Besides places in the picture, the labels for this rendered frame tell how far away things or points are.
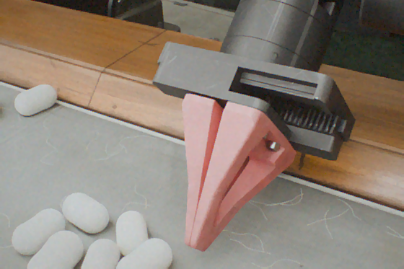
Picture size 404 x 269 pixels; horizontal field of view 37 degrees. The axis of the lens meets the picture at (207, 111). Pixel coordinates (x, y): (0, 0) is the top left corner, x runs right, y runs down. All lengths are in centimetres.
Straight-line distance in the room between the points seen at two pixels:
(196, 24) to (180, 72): 98
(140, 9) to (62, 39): 55
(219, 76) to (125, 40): 23
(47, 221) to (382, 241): 19
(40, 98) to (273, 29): 22
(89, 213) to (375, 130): 19
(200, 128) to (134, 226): 7
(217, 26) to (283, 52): 97
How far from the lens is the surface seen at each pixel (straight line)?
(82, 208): 36
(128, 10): 109
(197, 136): 31
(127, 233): 34
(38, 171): 43
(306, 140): 34
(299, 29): 33
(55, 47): 54
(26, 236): 35
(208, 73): 32
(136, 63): 49
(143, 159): 42
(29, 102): 48
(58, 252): 33
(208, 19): 132
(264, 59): 32
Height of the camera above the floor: 98
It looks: 31 degrees down
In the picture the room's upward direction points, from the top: 4 degrees counter-clockwise
